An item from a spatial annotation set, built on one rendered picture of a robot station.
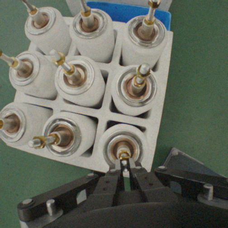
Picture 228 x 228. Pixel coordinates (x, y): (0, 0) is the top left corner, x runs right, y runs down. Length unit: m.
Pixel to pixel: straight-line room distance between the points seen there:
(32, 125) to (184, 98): 0.50
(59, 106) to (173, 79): 0.42
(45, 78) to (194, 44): 0.58
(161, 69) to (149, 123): 0.14
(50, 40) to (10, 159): 0.52
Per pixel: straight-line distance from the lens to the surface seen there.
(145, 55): 0.28
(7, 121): 0.30
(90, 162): 0.33
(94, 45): 0.29
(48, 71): 0.31
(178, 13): 0.73
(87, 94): 0.25
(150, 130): 0.31
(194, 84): 0.59
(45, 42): 0.35
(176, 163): 0.46
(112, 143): 0.23
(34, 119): 0.31
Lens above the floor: 0.48
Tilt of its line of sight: 86 degrees down
